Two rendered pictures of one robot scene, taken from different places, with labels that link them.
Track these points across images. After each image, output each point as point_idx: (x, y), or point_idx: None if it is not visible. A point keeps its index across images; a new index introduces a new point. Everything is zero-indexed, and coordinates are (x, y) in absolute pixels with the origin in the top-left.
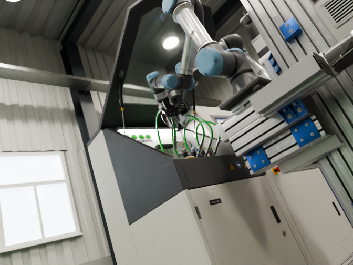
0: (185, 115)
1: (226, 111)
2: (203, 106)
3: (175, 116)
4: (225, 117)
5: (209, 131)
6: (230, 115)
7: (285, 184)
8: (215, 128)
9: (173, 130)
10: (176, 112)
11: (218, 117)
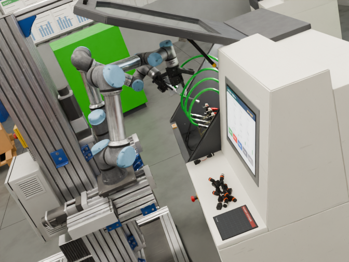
0: (178, 86)
1: (242, 80)
2: (225, 55)
3: (169, 90)
4: (236, 92)
5: (219, 101)
6: (243, 92)
7: (204, 214)
8: (223, 101)
9: (217, 72)
10: (162, 91)
11: (230, 87)
